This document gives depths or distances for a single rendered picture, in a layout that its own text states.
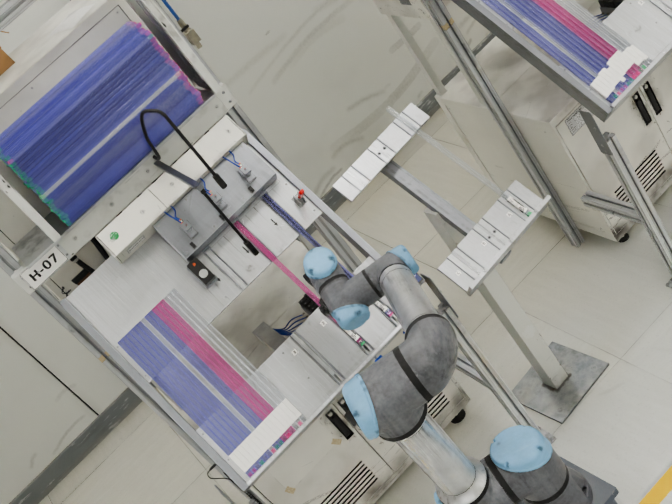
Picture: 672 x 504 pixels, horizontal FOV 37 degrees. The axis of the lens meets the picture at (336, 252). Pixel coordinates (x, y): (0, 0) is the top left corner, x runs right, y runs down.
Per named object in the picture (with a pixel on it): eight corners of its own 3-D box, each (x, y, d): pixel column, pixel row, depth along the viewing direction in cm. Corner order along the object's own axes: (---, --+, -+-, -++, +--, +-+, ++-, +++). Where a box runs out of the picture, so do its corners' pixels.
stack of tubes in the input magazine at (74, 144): (207, 99, 270) (144, 21, 256) (67, 228, 261) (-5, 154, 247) (190, 93, 281) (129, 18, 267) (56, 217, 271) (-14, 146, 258)
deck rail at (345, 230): (427, 304, 273) (429, 299, 267) (422, 309, 273) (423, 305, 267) (245, 136, 286) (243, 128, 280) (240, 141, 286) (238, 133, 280)
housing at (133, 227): (251, 151, 286) (246, 133, 272) (126, 270, 277) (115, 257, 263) (231, 133, 287) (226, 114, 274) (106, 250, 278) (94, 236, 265)
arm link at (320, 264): (312, 284, 218) (294, 255, 222) (322, 303, 228) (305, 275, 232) (343, 265, 219) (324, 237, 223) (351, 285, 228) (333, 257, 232)
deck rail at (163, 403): (251, 486, 261) (249, 485, 255) (245, 492, 260) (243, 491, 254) (70, 302, 274) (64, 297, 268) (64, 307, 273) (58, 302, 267)
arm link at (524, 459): (576, 480, 209) (549, 443, 202) (524, 515, 210) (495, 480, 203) (552, 444, 219) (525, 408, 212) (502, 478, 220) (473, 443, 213)
